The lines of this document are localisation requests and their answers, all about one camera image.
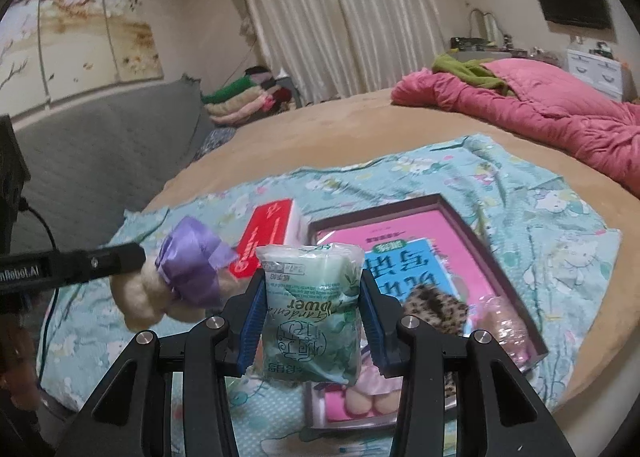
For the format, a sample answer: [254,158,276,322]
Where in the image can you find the plastic bag with pink puff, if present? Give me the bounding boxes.
[467,294,533,370]

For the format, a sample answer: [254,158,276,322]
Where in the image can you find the leopard print scrunchie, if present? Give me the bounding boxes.
[402,284,471,398]

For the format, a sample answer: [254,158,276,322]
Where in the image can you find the pile of folded clothes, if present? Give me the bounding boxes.
[200,66,296,126]

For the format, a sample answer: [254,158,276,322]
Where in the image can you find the blue cartoon cat printed blanket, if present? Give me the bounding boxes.
[37,133,623,457]

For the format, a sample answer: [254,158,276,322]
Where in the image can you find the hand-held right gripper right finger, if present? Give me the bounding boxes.
[357,269,576,457]

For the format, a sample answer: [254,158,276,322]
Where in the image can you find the dark floral pillow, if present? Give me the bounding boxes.
[192,128,237,161]

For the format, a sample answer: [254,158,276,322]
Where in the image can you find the dark cardboard box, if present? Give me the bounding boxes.
[302,193,550,433]

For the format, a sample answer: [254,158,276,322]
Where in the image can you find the white drawer cabinet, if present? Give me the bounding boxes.
[566,48,626,102]

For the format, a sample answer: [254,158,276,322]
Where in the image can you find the black cable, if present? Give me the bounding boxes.
[20,206,63,378]

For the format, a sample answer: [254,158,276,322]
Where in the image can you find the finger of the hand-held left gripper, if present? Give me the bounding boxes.
[47,243,147,288]

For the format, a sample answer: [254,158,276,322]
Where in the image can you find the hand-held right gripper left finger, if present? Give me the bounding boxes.
[55,269,266,457]

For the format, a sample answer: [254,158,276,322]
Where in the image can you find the black bag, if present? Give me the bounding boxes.
[450,37,493,52]

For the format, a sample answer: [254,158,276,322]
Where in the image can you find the green tissue packet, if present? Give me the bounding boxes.
[255,243,363,385]

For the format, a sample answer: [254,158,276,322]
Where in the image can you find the white curtain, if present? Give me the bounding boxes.
[232,0,451,102]

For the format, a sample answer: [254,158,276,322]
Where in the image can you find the person's left hand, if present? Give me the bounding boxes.
[0,329,38,400]

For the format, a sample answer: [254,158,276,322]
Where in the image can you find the floral wall painting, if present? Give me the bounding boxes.
[0,0,166,110]

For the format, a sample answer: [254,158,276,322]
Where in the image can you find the plush bear with purple bow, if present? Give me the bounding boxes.
[110,216,240,333]

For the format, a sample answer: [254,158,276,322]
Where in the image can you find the pink book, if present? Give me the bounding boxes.
[312,209,501,423]

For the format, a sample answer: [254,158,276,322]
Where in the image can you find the red tissue pack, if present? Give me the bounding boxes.
[230,198,308,280]

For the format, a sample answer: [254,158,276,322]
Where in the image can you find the plush bear with pink bow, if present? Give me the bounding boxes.
[312,352,401,418]

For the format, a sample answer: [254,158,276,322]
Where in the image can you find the pink quilt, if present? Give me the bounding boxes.
[390,58,640,198]

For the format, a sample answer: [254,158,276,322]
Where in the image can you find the green cloth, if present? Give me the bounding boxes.
[431,53,516,96]

